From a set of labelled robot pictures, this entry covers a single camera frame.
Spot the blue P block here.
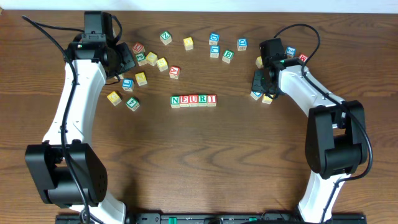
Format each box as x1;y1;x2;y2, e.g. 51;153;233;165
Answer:
250;91;262;100

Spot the red I block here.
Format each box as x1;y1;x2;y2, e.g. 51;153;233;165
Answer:
207;95;217;107

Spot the green R block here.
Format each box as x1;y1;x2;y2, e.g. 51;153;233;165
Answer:
198;95;208;107

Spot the green N block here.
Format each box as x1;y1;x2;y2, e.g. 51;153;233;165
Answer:
170;96;180;108

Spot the red u block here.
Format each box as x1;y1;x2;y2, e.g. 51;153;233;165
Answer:
188;95;198;107
132;42;146;54

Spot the red E block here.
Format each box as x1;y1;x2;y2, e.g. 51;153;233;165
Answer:
179;95;189;107

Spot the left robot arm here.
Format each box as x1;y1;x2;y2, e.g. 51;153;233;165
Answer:
25;11;135;223

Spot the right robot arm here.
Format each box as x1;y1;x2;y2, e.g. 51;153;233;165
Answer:
252;38;370;223

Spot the green J block left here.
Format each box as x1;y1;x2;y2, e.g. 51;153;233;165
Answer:
136;52;147;66

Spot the blue Z block right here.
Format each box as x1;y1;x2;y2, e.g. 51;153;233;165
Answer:
285;46;296;58

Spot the blue L block left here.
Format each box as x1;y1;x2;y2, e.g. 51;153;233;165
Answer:
122;78;134;92

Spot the blue l block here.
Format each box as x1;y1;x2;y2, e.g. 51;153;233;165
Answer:
210;45;220;58
122;78;134;92

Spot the red M block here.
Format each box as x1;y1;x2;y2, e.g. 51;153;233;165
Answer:
298;54;308;62

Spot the blue D block right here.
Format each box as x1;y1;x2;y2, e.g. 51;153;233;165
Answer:
237;39;248;51

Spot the blue d block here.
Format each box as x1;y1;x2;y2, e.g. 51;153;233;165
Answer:
209;33;220;45
237;39;248;51

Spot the yellow block beside R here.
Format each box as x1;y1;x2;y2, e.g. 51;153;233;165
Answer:
156;57;169;72

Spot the green 4 block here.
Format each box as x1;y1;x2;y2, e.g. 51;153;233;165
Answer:
126;97;140;111

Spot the green B block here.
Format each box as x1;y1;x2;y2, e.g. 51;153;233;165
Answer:
222;49;234;63

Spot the green Z block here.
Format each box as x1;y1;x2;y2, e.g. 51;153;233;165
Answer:
160;31;172;45

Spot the red A block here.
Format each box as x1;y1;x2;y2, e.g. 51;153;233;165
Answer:
169;66;180;80

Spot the blue L block centre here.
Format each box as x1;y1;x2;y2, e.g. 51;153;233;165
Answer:
210;45;220;58

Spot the blue D block upper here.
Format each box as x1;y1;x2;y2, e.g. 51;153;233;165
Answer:
209;33;220;45

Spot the yellow O block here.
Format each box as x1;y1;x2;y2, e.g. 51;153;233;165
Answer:
183;37;194;51

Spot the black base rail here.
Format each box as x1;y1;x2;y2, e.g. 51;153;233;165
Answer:
55;212;367;224

